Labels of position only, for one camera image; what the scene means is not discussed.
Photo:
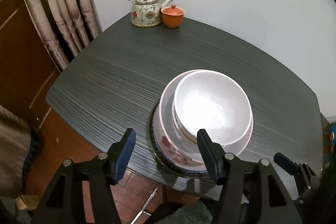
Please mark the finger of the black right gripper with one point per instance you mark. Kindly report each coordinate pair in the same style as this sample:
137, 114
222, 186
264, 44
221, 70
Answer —
286, 164

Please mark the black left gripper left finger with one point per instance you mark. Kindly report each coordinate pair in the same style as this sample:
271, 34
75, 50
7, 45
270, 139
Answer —
63, 200

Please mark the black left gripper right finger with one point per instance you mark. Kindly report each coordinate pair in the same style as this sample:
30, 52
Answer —
252, 192

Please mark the blue floral patterned plate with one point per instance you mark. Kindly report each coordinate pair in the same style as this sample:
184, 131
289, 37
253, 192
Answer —
163, 161

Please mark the pink bowl white inside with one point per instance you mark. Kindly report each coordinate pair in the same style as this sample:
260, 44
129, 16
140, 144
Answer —
164, 102

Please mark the white bowl with blue band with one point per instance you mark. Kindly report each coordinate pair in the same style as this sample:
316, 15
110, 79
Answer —
214, 102

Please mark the white plate with pink roses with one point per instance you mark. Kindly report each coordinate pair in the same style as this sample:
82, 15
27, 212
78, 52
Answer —
178, 151

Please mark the white bowl with pink band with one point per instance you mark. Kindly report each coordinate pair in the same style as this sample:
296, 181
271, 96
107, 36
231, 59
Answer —
183, 132

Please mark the green fluffy rug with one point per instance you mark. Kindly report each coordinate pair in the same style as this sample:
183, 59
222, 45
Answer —
192, 213

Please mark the metal table leg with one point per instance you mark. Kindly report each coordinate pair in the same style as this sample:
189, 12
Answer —
143, 209

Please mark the orange lidded tea cup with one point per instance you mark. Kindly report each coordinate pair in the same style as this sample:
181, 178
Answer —
172, 16

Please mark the floral ceramic teapot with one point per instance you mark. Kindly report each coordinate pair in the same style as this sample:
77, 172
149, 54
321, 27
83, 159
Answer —
147, 13

